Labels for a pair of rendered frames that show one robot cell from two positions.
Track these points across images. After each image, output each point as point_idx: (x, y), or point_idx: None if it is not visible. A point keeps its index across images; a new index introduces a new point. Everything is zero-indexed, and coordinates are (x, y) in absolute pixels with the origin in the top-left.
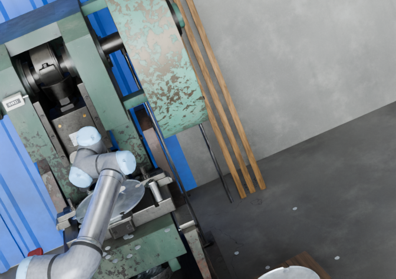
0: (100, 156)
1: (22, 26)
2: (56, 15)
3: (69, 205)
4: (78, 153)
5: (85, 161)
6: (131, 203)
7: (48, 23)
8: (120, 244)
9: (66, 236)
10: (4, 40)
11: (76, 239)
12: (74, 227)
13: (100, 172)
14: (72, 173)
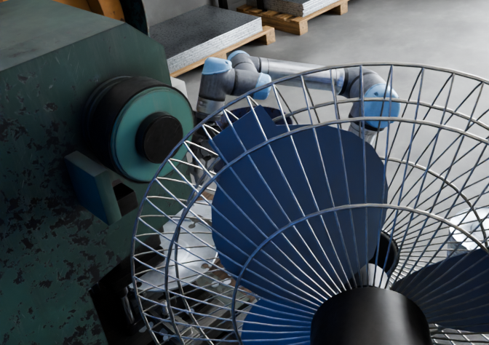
0: (244, 60)
1: (9, 34)
2: (7, 12)
3: (167, 311)
4: (241, 72)
5: (251, 68)
6: (172, 226)
7: (48, 4)
8: (206, 274)
9: (214, 318)
10: (82, 20)
11: (337, 73)
12: (192, 321)
13: (260, 65)
14: (268, 76)
